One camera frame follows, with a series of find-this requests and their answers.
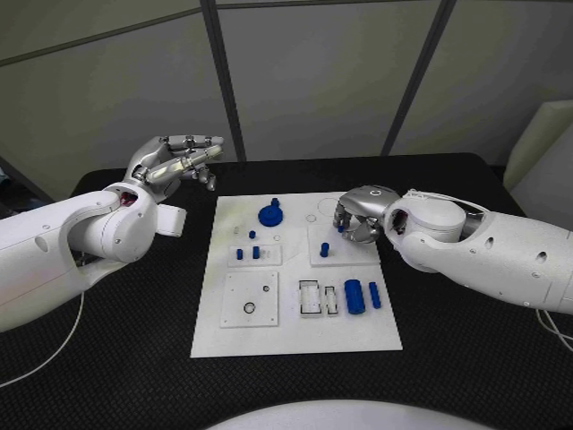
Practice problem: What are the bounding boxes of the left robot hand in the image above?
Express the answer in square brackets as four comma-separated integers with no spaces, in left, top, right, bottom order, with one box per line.
[124,134,226,204]

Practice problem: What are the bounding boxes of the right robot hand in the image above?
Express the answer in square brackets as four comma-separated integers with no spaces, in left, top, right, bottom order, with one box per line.
[332,184,403,245]

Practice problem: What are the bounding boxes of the white task board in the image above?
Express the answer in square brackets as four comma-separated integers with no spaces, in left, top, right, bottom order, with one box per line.
[190,191,404,359]

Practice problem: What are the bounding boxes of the blue gear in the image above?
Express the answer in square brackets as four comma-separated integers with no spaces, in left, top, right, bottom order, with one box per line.
[256,197,285,228]

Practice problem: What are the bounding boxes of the large blue cylinder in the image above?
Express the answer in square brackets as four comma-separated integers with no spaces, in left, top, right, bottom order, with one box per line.
[343,279,367,316]

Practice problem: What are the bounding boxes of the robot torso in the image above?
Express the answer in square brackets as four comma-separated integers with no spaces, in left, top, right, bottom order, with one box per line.
[203,399,498,430]

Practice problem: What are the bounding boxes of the white cable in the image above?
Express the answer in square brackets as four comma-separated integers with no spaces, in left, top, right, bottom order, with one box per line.
[0,291,85,398]
[406,189,492,213]
[534,308,573,364]

